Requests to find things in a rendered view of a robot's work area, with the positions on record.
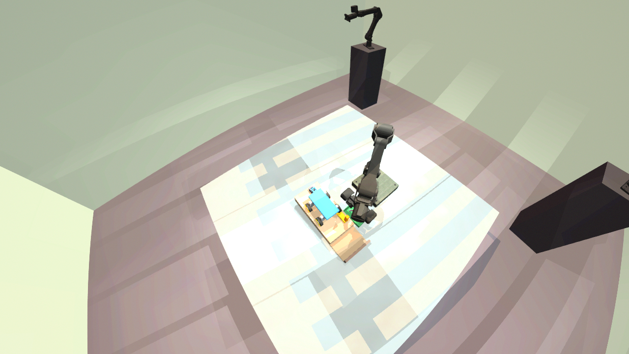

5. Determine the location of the tan wooden ramp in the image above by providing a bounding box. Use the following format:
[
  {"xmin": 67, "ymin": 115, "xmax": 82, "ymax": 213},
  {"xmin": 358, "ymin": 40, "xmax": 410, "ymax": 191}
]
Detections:
[{"xmin": 294, "ymin": 182, "xmax": 371, "ymax": 263}]

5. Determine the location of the green tray floor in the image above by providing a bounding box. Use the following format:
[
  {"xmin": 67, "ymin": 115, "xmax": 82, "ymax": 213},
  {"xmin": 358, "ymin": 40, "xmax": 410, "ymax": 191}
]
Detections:
[{"xmin": 344, "ymin": 207, "xmax": 361, "ymax": 225}]

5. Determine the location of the yellow wedge with orange handle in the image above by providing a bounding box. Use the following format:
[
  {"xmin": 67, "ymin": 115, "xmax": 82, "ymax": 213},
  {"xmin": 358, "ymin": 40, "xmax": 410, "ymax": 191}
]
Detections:
[{"xmin": 336, "ymin": 212, "xmax": 349, "ymax": 223}]

